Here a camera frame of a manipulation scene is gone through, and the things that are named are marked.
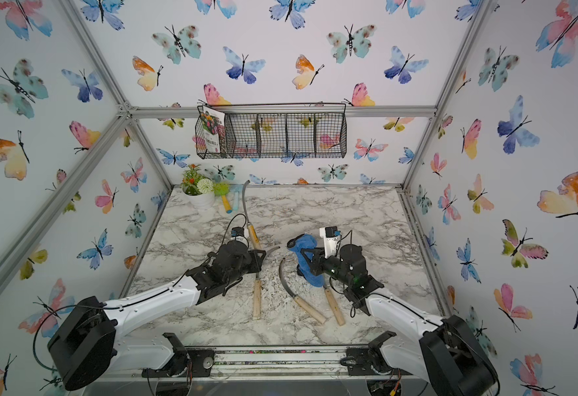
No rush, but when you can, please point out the aluminium front rail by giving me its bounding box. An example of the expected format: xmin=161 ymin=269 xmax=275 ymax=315
xmin=95 ymin=345 xmax=425 ymax=382

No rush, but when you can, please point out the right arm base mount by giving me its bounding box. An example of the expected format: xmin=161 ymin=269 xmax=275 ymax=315
xmin=338 ymin=331 xmax=409 ymax=377

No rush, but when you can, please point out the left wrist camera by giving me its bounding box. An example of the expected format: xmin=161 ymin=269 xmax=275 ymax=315
xmin=230 ymin=227 xmax=249 ymax=247

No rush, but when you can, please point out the black wire basket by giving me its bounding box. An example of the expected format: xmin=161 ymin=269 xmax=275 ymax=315
xmin=194 ymin=102 xmax=348 ymax=160

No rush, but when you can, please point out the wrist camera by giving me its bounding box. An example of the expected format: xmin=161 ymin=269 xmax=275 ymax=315
xmin=230 ymin=227 xmax=249 ymax=247
xmin=320 ymin=226 xmax=342 ymax=259

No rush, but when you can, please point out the potted artificial plant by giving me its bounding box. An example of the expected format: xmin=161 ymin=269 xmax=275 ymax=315
xmin=181 ymin=164 xmax=215 ymax=211

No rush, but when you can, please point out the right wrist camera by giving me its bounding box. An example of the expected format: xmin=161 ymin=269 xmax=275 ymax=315
xmin=320 ymin=226 xmax=342 ymax=259

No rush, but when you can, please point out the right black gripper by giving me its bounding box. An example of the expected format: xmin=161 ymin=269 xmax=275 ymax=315
xmin=301 ymin=246 xmax=354 ymax=291

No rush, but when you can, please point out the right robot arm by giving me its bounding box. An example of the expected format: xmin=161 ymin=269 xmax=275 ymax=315
xmin=287 ymin=234 xmax=500 ymax=395

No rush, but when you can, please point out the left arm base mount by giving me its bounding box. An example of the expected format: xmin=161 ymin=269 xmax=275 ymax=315
xmin=142 ymin=333 xmax=216 ymax=380

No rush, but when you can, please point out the colourful booklet in basket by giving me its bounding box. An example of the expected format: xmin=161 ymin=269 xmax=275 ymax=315
xmin=199 ymin=107 xmax=226 ymax=153

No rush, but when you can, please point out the green yellow toy brush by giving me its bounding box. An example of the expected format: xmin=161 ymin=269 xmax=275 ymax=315
xmin=214 ymin=182 xmax=233 ymax=214

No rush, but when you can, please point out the blue rag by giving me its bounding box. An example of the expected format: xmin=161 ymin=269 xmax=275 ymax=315
xmin=288 ymin=234 xmax=325 ymax=288

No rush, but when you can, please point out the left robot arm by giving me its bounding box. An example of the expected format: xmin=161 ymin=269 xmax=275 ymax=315
xmin=48 ymin=240 xmax=267 ymax=391

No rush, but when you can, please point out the sickle wooden handle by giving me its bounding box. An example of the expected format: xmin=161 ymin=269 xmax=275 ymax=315
xmin=277 ymin=258 xmax=328 ymax=325
xmin=241 ymin=180 xmax=264 ymax=251
xmin=252 ymin=246 xmax=281 ymax=320
xmin=324 ymin=286 xmax=346 ymax=327

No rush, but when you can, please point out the light blue toy tool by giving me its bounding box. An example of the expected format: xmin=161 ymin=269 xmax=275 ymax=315
xmin=230 ymin=184 xmax=244 ymax=212

